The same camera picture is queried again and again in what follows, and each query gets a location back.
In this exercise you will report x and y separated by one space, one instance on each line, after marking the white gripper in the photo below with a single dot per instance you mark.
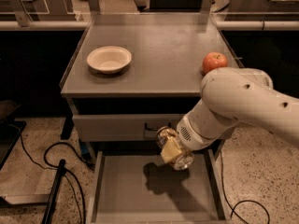
189 136

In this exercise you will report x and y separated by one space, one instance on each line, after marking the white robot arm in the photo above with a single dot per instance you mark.
229 96

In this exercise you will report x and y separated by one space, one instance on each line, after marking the grey top drawer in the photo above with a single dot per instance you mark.
130 127

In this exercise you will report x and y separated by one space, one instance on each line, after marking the open grey middle drawer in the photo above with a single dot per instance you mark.
141 189

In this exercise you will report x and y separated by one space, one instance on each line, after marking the grey metal drawer cabinet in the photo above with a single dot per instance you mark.
162 78

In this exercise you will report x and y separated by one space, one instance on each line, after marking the red apple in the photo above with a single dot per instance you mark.
213 60

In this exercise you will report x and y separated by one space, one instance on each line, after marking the white paper bowl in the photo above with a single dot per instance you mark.
109 59

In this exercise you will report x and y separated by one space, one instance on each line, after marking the black bar on floor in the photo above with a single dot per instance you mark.
50 208

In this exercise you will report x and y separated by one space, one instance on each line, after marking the dark device at left edge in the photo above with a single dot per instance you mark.
10 129

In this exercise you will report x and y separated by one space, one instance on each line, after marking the black drawer handle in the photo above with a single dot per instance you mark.
156 129

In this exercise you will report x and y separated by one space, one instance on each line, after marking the white horizontal rail pipe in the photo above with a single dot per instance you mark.
222 25

